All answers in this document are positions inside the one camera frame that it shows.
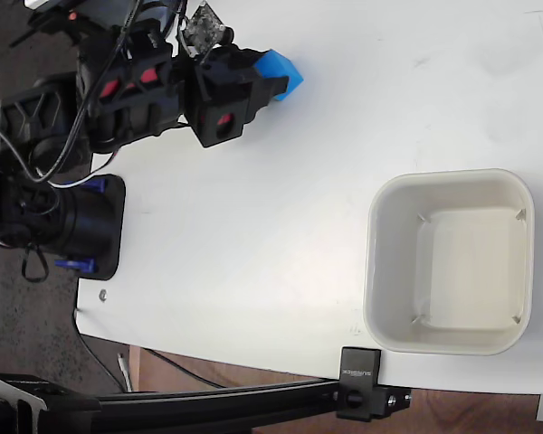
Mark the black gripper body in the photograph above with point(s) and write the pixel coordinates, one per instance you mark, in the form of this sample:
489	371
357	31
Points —
219	108

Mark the blue cube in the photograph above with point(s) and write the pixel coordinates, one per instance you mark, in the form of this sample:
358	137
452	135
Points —
282	68

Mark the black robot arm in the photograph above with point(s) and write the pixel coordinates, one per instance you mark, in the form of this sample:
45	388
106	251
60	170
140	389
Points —
131	99

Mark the white square plastic bin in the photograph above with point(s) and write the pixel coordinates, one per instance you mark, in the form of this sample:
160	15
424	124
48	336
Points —
461	267

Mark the blue base clamp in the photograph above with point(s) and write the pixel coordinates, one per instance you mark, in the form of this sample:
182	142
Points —
97	185
74	264

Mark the black tripod stand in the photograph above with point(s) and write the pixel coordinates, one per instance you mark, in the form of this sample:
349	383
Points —
50	22

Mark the small metal nut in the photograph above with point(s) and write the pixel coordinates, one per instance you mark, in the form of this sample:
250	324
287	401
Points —
103	295

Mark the black table clamp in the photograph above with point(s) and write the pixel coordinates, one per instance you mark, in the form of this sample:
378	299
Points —
359	384

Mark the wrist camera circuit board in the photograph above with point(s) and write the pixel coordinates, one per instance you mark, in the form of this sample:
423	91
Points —
203	27

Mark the black aluminium rail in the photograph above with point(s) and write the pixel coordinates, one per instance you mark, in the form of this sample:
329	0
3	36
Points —
185	407

